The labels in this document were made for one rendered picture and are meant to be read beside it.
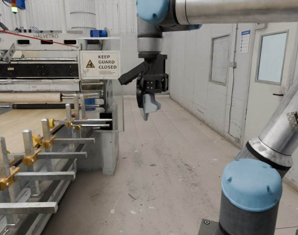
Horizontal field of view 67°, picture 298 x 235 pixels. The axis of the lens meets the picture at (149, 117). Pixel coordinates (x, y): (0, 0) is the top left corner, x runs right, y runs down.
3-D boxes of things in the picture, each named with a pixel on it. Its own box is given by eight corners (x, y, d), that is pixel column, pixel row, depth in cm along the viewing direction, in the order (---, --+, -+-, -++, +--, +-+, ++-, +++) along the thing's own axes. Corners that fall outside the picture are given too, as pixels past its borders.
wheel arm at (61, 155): (87, 156, 138) (86, 150, 137) (85, 158, 135) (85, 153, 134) (3, 157, 136) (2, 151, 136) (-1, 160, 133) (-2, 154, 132)
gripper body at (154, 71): (160, 95, 67) (160, 53, 64) (134, 93, 70) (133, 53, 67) (168, 92, 74) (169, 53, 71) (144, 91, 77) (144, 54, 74)
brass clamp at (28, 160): (43, 156, 141) (42, 148, 139) (32, 166, 127) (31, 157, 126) (32, 156, 140) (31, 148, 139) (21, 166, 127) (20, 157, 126)
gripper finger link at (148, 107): (155, 124, 70) (156, 94, 68) (138, 122, 73) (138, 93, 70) (159, 121, 73) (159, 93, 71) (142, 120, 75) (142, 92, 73)
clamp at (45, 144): (57, 141, 165) (56, 135, 164) (50, 149, 152) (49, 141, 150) (48, 142, 165) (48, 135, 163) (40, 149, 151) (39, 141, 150)
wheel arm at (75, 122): (105, 123, 211) (105, 119, 210) (104, 124, 207) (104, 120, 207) (50, 123, 209) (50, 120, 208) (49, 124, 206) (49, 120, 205)
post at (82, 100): (87, 135, 261) (84, 93, 249) (86, 136, 258) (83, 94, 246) (84, 135, 261) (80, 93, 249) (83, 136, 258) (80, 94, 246)
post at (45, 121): (55, 182, 165) (48, 118, 153) (54, 184, 161) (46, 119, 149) (50, 182, 164) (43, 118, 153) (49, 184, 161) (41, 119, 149)
